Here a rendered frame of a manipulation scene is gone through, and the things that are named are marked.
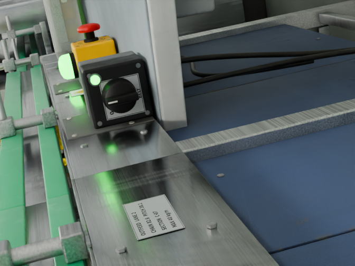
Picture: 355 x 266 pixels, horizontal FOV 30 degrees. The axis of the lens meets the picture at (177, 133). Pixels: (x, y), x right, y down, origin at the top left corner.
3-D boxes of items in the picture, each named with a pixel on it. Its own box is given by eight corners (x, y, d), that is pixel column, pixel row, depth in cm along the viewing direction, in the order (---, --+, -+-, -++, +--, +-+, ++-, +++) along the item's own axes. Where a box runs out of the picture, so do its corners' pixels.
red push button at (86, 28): (79, 44, 117) (75, 25, 116) (101, 39, 117) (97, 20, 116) (81, 47, 113) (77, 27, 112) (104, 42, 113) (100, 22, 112)
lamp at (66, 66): (77, 75, 118) (61, 78, 118) (72, 50, 117) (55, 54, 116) (80, 79, 114) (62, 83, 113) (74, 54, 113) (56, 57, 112)
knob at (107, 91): (139, 107, 87) (143, 113, 83) (105, 115, 86) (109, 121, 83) (132, 74, 85) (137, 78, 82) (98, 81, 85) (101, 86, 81)
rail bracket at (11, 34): (69, 54, 223) (2, 68, 219) (58, 5, 218) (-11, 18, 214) (71, 56, 219) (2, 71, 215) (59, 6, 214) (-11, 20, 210)
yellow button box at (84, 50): (118, 72, 121) (78, 80, 120) (110, 31, 119) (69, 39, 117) (124, 78, 114) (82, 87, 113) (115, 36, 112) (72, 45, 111)
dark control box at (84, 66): (146, 103, 95) (88, 116, 94) (135, 49, 93) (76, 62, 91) (157, 116, 87) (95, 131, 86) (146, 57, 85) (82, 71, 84)
